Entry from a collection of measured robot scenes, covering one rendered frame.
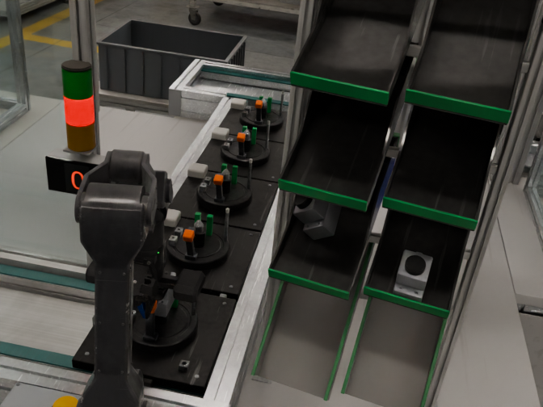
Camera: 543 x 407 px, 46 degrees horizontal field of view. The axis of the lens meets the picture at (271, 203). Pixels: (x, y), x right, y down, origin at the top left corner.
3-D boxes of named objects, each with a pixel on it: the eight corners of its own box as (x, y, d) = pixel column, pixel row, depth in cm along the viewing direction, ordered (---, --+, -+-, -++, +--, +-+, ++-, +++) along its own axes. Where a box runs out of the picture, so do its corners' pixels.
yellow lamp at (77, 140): (89, 153, 115) (87, 128, 113) (62, 149, 116) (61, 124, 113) (100, 142, 120) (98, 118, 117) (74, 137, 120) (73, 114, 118)
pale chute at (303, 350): (329, 400, 107) (326, 400, 103) (255, 375, 110) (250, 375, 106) (376, 242, 113) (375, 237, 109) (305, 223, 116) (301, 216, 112)
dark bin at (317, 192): (365, 213, 90) (368, 181, 84) (278, 190, 93) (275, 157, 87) (413, 78, 105) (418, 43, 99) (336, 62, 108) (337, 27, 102)
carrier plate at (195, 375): (204, 395, 110) (204, 386, 109) (72, 367, 113) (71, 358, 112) (236, 307, 131) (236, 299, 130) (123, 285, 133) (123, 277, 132)
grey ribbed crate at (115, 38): (225, 110, 298) (228, 62, 286) (97, 90, 305) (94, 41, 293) (244, 79, 334) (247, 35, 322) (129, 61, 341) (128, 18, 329)
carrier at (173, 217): (237, 302, 132) (242, 253, 125) (125, 280, 134) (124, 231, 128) (260, 238, 152) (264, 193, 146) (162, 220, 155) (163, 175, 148)
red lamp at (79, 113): (87, 128, 113) (86, 102, 110) (60, 123, 113) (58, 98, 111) (98, 117, 117) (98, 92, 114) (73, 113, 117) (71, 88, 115)
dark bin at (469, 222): (473, 232, 88) (485, 200, 82) (381, 207, 92) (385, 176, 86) (507, 92, 103) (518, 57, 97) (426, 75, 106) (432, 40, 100)
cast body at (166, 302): (166, 317, 115) (166, 287, 111) (142, 313, 115) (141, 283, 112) (179, 289, 122) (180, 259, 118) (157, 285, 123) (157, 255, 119)
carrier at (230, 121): (292, 150, 194) (296, 111, 188) (214, 137, 197) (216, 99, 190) (302, 119, 215) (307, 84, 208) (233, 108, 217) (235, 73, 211)
